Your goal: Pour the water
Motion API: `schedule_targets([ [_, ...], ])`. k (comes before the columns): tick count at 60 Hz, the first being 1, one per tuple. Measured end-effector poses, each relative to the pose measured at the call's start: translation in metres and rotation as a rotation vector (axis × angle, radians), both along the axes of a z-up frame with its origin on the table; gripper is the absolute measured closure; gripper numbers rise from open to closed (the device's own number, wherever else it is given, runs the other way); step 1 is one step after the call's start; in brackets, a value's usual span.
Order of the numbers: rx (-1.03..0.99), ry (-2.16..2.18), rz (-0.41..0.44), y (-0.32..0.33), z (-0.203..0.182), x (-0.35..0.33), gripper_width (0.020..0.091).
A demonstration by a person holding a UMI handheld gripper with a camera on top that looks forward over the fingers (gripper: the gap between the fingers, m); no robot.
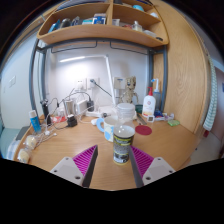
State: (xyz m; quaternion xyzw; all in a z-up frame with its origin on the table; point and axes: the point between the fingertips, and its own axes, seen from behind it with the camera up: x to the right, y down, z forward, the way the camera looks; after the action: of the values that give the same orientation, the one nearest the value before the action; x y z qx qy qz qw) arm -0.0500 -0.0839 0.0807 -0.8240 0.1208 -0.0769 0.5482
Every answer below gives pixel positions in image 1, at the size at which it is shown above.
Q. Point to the white mug with blue pattern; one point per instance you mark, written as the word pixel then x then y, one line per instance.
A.
pixel 108 129

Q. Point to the light teal bed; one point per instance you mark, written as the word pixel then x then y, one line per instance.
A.
pixel 8 143

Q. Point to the striped hanging towel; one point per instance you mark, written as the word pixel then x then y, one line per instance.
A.
pixel 210 100

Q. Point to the white and pink pack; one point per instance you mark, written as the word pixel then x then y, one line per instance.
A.
pixel 168 117

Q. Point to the wooden shelf unit with items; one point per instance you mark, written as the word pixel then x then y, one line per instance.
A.
pixel 100 31

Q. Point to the metal ruler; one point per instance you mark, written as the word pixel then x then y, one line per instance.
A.
pixel 141 119

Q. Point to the small blue package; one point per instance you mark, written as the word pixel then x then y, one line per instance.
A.
pixel 158 114

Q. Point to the white power strip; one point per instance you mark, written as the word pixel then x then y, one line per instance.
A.
pixel 93 113

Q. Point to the white wall outlet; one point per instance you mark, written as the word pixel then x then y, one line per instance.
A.
pixel 80 84
pixel 93 83

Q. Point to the blue and white tube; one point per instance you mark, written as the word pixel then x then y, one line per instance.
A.
pixel 34 122

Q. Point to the black charger block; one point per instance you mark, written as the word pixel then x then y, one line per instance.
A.
pixel 72 121

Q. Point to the black electric shaver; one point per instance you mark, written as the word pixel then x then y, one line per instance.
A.
pixel 45 111

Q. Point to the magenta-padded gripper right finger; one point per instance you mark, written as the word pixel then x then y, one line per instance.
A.
pixel 156 168

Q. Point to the metal cup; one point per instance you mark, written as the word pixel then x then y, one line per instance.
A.
pixel 69 106

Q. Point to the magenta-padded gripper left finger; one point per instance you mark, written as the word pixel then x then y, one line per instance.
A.
pixel 68 168

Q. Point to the white desk lamp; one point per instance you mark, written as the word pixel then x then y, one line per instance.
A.
pixel 110 76

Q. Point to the small white thermometer clock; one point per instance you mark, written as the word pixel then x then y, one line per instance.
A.
pixel 150 118

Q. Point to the white pump bottle red pump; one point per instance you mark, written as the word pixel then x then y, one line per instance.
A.
pixel 149 105

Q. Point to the wrapped round bun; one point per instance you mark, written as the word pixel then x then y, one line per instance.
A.
pixel 30 142
pixel 24 155

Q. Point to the clear bottle with dark label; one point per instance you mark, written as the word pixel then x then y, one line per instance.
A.
pixel 124 146

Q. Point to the white card on wall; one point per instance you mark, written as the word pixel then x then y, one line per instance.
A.
pixel 119 83

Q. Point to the white power adapter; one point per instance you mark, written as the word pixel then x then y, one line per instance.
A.
pixel 81 106

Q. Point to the flat round red coaster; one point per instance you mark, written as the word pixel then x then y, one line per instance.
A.
pixel 143 130

